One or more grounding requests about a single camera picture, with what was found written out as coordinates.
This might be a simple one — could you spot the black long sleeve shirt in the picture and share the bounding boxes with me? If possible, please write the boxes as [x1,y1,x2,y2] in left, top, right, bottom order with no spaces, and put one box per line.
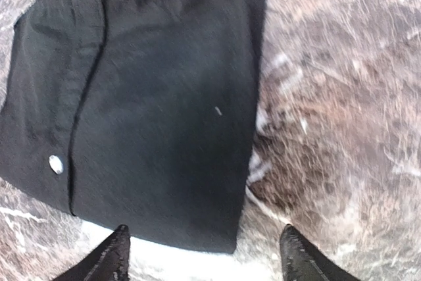
[1,0,266,253]

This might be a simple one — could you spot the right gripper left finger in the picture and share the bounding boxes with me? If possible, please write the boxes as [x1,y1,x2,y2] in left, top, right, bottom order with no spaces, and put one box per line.
[53,225,130,281]

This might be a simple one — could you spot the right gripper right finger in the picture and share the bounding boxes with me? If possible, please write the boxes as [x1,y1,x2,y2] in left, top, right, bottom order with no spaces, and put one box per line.
[280,224,359,281]

